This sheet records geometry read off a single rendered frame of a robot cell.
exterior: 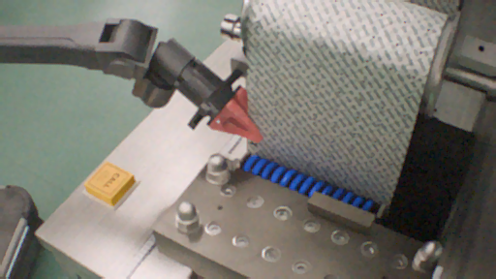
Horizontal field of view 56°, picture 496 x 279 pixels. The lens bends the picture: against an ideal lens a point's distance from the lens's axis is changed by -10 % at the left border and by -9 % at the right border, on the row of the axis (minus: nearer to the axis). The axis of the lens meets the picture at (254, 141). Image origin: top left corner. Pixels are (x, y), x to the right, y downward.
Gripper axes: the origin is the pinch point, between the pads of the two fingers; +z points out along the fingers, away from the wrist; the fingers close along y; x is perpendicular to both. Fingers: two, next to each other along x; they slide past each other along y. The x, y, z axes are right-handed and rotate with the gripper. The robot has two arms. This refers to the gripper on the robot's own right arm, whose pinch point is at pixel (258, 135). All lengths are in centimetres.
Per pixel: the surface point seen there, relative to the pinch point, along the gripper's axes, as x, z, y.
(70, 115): -163, -68, -64
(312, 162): 3.7, 8.3, 0.2
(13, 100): -183, -103, -57
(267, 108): 6.1, -1.7, 0.2
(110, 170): -25.9, -15.7, 8.1
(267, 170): -1.0, 4.4, 3.2
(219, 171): -2.4, -1.0, 7.9
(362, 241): 6.8, 19.8, 7.7
